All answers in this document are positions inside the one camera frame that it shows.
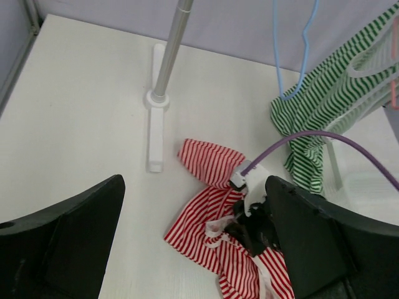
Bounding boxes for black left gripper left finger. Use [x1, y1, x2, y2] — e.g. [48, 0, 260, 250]
[1, 174, 125, 298]

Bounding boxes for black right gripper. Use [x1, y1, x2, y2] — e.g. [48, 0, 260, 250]
[224, 201, 282, 257]

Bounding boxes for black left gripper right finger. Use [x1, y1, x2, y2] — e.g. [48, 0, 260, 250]
[265, 176, 398, 298]

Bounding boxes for red striped tank top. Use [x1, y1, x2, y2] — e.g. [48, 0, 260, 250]
[164, 139, 294, 298]

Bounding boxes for blue wire hanger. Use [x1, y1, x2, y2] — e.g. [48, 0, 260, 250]
[272, 1, 320, 100]

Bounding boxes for green striped tank top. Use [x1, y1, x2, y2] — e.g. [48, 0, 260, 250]
[269, 2, 399, 196]

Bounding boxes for white plastic basket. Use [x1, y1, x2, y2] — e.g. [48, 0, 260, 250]
[324, 107, 398, 225]

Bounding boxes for white and silver clothes rack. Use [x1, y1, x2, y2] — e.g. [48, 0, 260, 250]
[145, 0, 193, 173]

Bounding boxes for left aluminium frame post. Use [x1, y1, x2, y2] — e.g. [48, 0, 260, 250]
[1, 0, 42, 110]

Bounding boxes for pink wire hanger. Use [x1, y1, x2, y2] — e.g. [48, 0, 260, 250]
[389, 24, 399, 110]

